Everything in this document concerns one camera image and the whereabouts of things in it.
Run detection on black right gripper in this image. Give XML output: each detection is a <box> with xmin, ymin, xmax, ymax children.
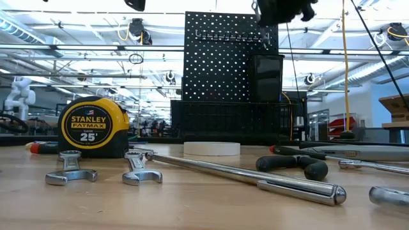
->
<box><xmin>257</xmin><ymin>0</ymin><xmax>320</xmax><ymax>28</ymax></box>

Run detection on chrome combination wrench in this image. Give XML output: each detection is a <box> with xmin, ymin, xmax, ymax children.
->
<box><xmin>44</xmin><ymin>149</ymin><xmax>99</xmax><ymax>187</ymax></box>
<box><xmin>121</xmin><ymin>151</ymin><xmax>164</xmax><ymax>187</ymax></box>
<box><xmin>251</xmin><ymin>0</ymin><xmax>272</xmax><ymax>49</ymax></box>
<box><xmin>337</xmin><ymin>158</ymin><xmax>409</xmax><ymax>176</ymax></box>
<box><xmin>368</xmin><ymin>186</ymin><xmax>409</xmax><ymax>213</ymax></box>

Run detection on yellow black tape measure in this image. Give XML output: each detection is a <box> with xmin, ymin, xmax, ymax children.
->
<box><xmin>57</xmin><ymin>95</ymin><xmax>131</xmax><ymax>160</ymax></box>

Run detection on black handled pliers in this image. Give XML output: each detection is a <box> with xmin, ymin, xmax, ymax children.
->
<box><xmin>254</xmin><ymin>154</ymin><xmax>329</xmax><ymax>182</ymax></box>

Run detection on grey utility knife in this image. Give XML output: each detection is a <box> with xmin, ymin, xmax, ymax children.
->
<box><xmin>300</xmin><ymin>144</ymin><xmax>409</xmax><ymax>163</ymax></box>

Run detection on long chrome ratchet handle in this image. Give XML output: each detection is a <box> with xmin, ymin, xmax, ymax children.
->
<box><xmin>145</xmin><ymin>151</ymin><xmax>348</xmax><ymax>207</ymax></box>

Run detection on black pegboard bin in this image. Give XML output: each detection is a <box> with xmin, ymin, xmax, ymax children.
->
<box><xmin>248</xmin><ymin>53</ymin><xmax>285</xmax><ymax>104</ymax></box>

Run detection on black metal pegboard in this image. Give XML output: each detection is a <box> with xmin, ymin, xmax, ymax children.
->
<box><xmin>181</xmin><ymin>11</ymin><xmax>281</xmax><ymax>105</ymax></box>

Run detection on red storage bins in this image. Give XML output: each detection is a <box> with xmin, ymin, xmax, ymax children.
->
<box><xmin>327</xmin><ymin>116</ymin><xmax>358</xmax><ymax>137</ymax></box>

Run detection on brown cardboard box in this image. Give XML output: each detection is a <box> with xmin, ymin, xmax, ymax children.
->
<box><xmin>378</xmin><ymin>93</ymin><xmax>409</xmax><ymax>129</ymax></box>

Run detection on white tape roll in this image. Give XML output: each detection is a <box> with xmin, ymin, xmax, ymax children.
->
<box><xmin>183</xmin><ymin>141</ymin><xmax>242</xmax><ymax>157</ymax></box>

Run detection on black ring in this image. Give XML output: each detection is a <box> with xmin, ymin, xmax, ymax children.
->
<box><xmin>0</xmin><ymin>113</ymin><xmax>30</xmax><ymax>134</ymax></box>

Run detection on black aluminium table frame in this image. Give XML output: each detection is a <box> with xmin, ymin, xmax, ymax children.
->
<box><xmin>0</xmin><ymin>133</ymin><xmax>409</xmax><ymax>148</ymax></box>

